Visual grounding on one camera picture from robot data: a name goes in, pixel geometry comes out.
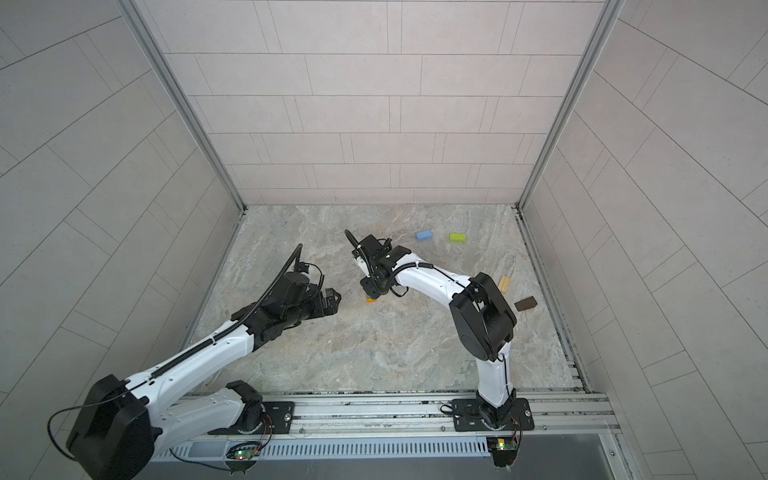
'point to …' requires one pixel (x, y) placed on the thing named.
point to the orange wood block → (369, 300)
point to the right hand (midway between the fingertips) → (372, 288)
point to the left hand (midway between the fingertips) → (337, 295)
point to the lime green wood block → (458, 238)
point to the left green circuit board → (244, 455)
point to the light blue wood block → (424, 235)
